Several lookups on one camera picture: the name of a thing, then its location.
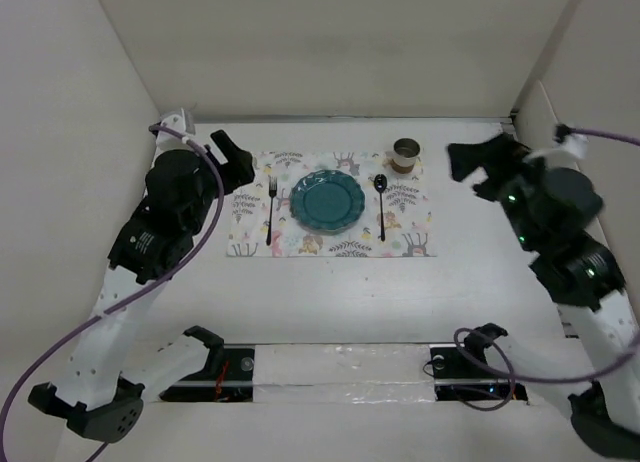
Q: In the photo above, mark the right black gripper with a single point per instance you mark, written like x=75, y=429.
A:
x=494, y=156

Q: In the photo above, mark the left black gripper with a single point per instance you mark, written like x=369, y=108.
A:
x=237, y=171

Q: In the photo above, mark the black metal fork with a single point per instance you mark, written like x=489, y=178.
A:
x=272, y=192

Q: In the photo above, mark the teal scalloped plate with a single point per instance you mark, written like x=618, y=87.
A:
x=327, y=201

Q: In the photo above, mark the brown paper cup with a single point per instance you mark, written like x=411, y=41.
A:
x=404, y=155

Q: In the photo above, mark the animal print cloth napkin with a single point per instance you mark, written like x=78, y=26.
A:
x=407, y=210

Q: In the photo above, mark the metal spoon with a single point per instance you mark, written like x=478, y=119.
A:
x=380, y=184

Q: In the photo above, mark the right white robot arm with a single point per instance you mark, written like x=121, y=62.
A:
x=549, y=210

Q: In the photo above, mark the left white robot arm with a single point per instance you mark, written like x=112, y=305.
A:
x=185, y=189

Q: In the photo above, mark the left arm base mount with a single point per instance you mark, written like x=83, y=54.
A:
x=225, y=378

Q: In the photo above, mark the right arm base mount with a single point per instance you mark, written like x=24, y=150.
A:
x=457, y=379

